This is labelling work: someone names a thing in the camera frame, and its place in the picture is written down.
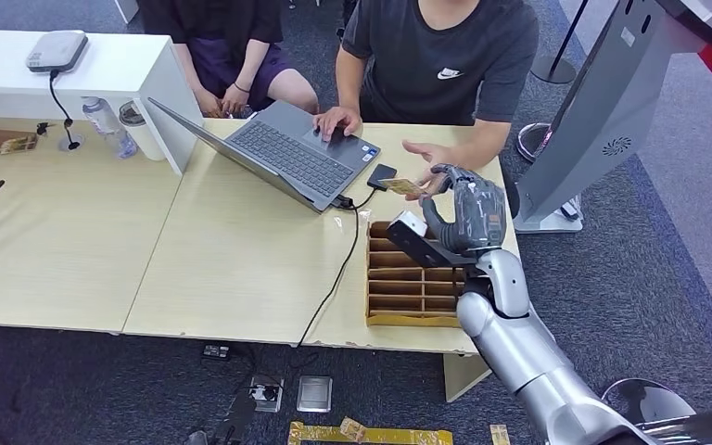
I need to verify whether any black stanchion post with base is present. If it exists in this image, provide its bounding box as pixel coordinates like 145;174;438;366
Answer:
528;0;591;86

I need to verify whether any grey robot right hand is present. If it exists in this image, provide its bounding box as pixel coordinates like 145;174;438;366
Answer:
420;163;508;255

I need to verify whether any black external drive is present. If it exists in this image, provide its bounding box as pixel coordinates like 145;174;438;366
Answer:
366;163;398;192

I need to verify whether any chrome round base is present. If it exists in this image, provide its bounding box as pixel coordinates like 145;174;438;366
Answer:
600;377;698;425

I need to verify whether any yellow floor tape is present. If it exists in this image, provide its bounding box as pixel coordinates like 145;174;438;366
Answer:
286;416;455;445

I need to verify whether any clear plastic water bottle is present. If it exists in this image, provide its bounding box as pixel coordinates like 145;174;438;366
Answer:
81;95;138;161

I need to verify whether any grey open laptop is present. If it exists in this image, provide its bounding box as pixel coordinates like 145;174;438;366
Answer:
147;96;382;214

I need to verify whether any black laptop cable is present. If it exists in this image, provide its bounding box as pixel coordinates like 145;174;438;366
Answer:
291;186;379;368

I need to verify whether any person's left hand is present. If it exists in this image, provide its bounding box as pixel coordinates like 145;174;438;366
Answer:
401;139;457;202

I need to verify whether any grey kiosk stand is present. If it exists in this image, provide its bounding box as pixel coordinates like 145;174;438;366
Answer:
512;0;712;235

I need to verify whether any black router cable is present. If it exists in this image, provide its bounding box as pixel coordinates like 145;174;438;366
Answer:
47;70;82;152

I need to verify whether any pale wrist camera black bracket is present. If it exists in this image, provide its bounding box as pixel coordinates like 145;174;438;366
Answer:
385;210;477;270

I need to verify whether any grey router box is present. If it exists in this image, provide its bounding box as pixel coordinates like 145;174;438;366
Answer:
25;31;89;75

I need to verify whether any person's right hand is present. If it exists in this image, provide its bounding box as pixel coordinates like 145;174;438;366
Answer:
312;107;363;143

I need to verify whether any clear plastic scrap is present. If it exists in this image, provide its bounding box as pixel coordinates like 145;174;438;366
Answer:
332;209;372;231

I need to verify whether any metal floor socket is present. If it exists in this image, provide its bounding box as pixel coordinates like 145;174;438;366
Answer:
248;373;286;413

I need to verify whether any yellow patterned card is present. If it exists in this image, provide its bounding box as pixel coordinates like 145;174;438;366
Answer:
379;177;426;198

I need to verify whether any white raised counter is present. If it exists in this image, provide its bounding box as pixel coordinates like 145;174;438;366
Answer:
0;29;205;177

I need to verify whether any yellow snack packet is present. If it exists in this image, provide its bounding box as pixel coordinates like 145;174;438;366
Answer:
0;133;39;157

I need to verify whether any seated person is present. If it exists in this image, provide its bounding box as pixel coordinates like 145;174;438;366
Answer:
137;0;321;120

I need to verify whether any metal floor plate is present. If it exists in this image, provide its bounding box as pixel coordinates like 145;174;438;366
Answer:
296;375;334;413

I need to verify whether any white cup with lid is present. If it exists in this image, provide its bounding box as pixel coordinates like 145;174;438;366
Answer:
119;101;168;163

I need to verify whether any brown cardboard divided box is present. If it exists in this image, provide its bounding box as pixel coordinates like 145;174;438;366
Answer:
365;221;468;328

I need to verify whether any chrome stanchion base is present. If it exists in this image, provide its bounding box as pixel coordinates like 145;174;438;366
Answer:
515;122;553;165

